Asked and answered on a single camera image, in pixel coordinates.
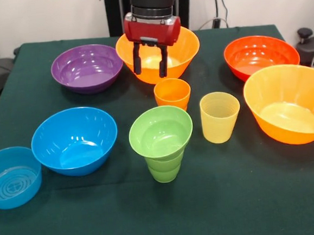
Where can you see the red plastic bowl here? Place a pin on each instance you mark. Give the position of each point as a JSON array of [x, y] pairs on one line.
[[261, 55]]

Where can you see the round blue plastic bowl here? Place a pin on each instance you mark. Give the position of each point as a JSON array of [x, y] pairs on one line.
[[75, 145]]

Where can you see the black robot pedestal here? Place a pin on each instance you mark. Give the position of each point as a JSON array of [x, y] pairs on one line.
[[113, 12]]

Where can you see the black chair with knob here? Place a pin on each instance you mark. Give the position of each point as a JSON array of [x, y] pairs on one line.
[[311, 45]]

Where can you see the orange plastic cup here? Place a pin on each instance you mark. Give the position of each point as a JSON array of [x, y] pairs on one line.
[[171, 93]]

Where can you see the green plastic bowl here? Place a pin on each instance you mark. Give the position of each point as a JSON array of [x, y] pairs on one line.
[[158, 133]]

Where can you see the large orange plastic bowl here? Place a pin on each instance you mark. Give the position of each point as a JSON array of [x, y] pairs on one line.
[[287, 112], [184, 52]]

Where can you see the dark green tablecloth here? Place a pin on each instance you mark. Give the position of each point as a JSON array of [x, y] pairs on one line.
[[207, 200]]

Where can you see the shallow translucent blue bowl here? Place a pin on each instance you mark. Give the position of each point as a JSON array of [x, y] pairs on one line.
[[12, 183]]

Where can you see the green plastic cup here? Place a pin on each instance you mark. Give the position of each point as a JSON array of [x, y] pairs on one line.
[[165, 171]]

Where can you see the purple plastic bowl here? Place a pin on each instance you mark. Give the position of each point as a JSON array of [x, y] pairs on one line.
[[88, 71]]

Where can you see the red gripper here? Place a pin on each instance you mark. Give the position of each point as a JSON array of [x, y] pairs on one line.
[[153, 33]]

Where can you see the yellow plastic cup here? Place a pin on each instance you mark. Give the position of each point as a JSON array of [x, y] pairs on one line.
[[220, 128]]

